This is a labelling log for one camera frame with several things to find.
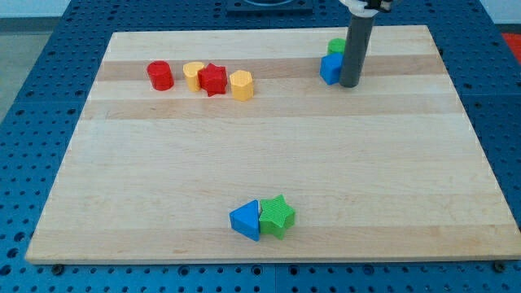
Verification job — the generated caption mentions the yellow hexagon block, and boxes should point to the yellow hexagon block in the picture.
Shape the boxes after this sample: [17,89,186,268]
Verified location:
[230,70,254,102]

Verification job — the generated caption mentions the red star block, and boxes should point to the red star block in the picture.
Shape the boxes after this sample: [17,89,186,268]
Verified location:
[198,63,228,97]

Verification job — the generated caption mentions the blue triangle block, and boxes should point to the blue triangle block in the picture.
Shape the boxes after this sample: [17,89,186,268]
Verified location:
[229,199,260,242]

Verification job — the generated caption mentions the wooden board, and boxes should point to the wooden board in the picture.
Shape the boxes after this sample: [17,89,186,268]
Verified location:
[26,25,520,265]

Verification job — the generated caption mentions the green star block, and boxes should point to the green star block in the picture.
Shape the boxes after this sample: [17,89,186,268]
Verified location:
[259,195,296,240]

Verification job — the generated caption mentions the yellow heart block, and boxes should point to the yellow heart block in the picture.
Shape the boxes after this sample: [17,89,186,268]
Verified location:
[182,61,205,92]

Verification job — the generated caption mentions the green cylinder block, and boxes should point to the green cylinder block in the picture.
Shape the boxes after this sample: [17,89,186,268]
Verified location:
[327,38,346,55]

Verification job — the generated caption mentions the blue cube block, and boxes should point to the blue cube block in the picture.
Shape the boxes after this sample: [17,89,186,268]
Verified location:
[319,53,344,85]

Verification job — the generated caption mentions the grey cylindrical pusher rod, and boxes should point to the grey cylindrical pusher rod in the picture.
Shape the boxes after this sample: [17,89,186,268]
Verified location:
[339,15,374,88]

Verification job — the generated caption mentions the red cylinder block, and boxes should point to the red cylinder block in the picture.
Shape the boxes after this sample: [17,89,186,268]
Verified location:
[147,60,174,91]

